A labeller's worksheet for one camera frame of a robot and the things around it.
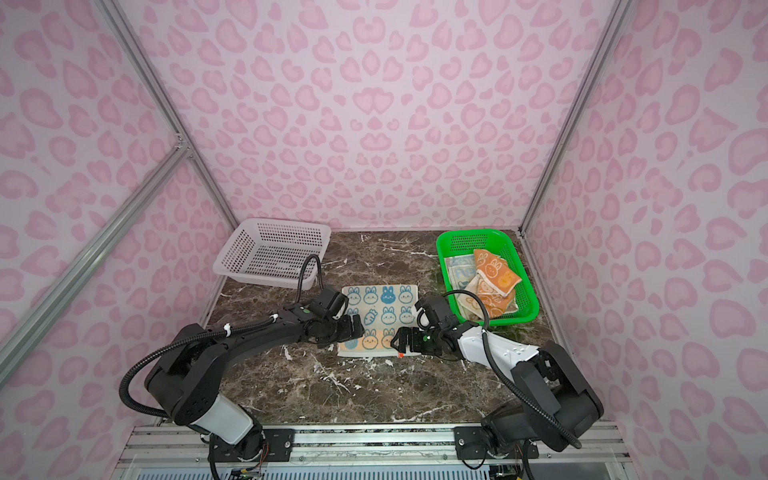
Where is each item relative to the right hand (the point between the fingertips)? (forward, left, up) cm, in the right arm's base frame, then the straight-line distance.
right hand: (404, 343), depth 85 cm
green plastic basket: (+37, -35, +1) cm, 51 cm away
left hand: (+4, +14, -1) cm, 15 cm away
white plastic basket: (+37, +50, -4) cm, 62 cm away
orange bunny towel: (+21, -29, 0) cm, 36 cm away
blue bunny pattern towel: (+13, +7, -5) cm, 16 cm away
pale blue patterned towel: (+30, -20, -4) cm, 36 cm away
